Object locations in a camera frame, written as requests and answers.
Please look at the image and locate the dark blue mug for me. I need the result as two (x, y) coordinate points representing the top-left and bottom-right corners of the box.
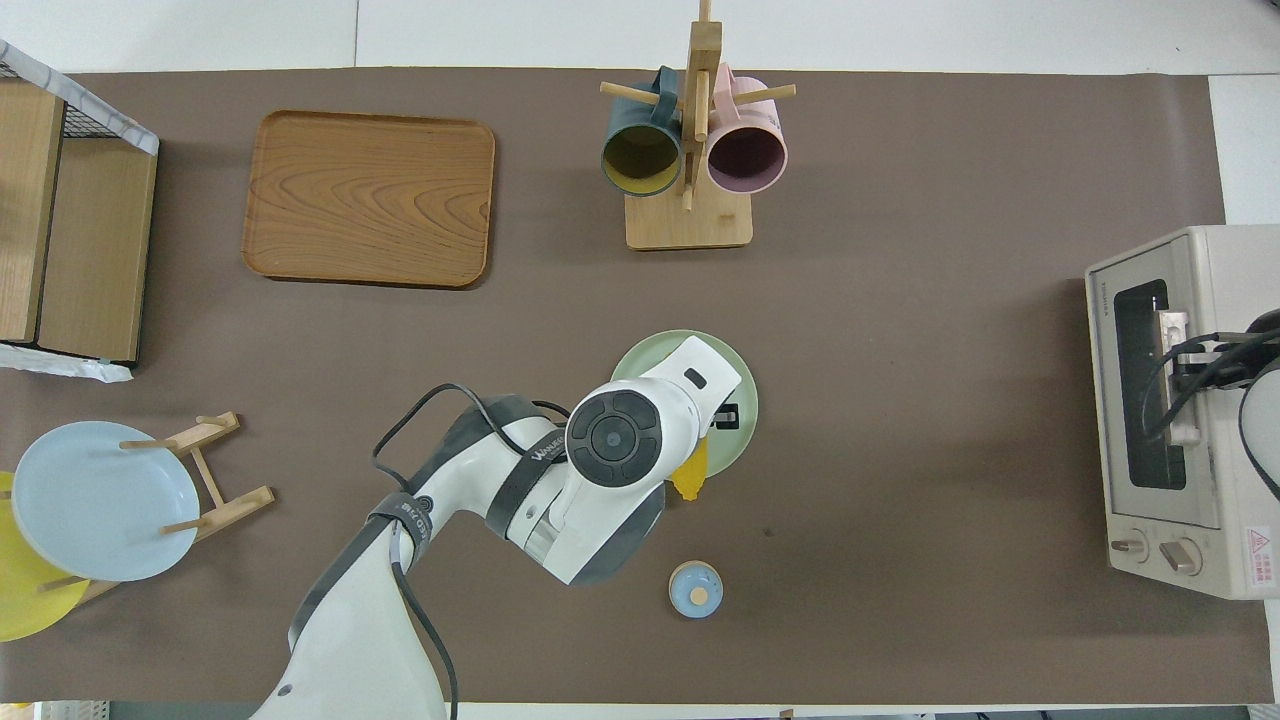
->
(601, 68), (685, 198)

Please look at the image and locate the oven door glass window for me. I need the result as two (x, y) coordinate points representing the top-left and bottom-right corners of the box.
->
(1088, 255), (1223, 531)

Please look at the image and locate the brown table mat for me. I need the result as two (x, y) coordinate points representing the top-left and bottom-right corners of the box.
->
(0, 68), (1276, 706)

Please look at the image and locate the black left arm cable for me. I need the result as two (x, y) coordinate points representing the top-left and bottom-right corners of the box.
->
(370, 383), (573, 720)

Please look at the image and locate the pink mug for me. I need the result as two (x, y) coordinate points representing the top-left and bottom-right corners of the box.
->
(706, 64), (789, 195)

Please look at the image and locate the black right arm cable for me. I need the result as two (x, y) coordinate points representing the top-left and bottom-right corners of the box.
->
(1140, 328), (1280, 441)

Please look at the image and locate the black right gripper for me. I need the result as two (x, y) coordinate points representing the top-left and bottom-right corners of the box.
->
(1172, 333), (1261, 393)

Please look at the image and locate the brown wooden tray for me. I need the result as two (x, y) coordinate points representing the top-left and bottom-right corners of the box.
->
(242, 110), (497, 289)

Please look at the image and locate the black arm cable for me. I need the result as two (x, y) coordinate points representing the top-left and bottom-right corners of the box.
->
(370, 383), (573, 720)
(1140, 328), (1280, 441)

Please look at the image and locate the wooden mug tree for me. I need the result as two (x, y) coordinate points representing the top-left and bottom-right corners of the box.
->
(600, 0), (798, 251)

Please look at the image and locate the yellow corn cob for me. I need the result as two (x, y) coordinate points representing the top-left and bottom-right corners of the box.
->
(668, 435), (711, 501)

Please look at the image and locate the wire basket wooden shelf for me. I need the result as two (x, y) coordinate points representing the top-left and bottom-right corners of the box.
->
(0, 40), (161, 384)

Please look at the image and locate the light blue plate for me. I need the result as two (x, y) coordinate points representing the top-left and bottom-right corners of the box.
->
(12, 421), (201, 583)

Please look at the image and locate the white toaster oven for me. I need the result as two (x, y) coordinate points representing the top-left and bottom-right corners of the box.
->
(1085, 224), (1280, 601)

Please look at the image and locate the wooden plate rack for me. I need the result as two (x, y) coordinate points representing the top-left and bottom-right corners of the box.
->
(38, 410), (276, 606)

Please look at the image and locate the yellow plate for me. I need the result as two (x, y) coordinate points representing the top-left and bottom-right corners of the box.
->
(0, 472), (91, 643)

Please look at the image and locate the light green plate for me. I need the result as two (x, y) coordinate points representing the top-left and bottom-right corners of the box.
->
(610, 330), (759, 481)

